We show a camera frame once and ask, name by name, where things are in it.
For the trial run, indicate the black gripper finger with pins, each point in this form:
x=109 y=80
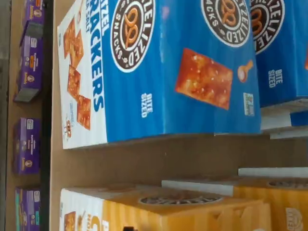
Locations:
x=129 y=228

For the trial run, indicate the purple and teal snack box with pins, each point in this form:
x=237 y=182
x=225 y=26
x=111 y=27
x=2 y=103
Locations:
x=27 y=211

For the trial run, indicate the blue white pretzel crackers box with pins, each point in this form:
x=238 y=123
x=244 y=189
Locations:
x=298 y=119
x=149 y=84
x=284 y=60

